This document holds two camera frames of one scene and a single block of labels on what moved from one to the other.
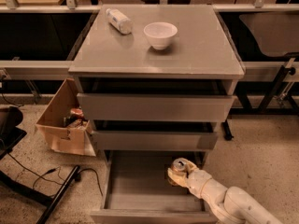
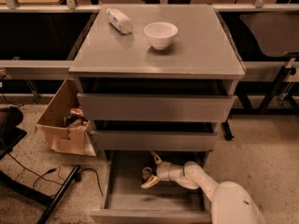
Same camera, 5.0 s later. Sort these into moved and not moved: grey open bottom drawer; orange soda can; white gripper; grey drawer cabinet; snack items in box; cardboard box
Moved: orange soda can; white gripper
Not moved: cardboard box; grey open bottom drawer; snack items in box; grey drawer cabinet
